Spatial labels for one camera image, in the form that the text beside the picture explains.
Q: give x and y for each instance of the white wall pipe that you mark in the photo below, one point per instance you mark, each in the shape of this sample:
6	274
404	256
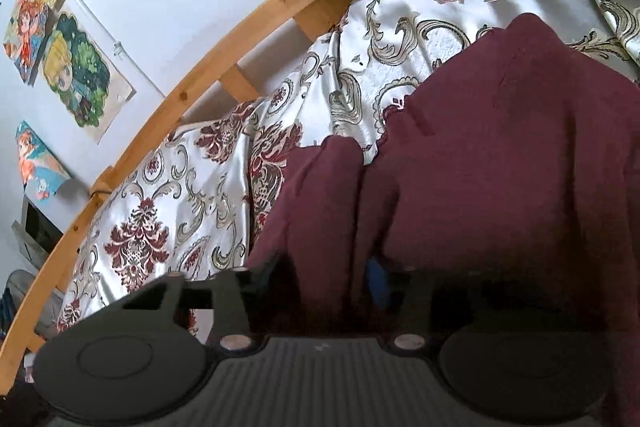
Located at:
117	44

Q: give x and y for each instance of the wooden bed frame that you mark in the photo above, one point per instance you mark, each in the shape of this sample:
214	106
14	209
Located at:
210	74

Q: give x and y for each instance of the floral satin blanket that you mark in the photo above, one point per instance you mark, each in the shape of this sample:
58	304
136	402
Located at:
210	187

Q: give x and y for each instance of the maroon long-sleeve shirt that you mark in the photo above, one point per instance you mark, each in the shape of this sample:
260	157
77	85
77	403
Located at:
500	157

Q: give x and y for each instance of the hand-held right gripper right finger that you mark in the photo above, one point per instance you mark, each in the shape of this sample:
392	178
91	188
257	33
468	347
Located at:
377	282

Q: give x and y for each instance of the orange-haired figure blue wall poster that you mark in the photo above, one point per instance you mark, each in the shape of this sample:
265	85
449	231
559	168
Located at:
40	162

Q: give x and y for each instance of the blond figure green wall poster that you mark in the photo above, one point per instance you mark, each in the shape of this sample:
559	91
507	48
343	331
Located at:
82	77

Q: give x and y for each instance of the grey cloth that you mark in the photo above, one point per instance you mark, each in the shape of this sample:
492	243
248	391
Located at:
30	302

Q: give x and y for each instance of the white framed dark panel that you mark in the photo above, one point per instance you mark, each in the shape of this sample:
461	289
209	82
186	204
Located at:
37	232

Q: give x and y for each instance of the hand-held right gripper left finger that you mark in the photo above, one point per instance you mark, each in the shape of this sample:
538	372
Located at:
235	302

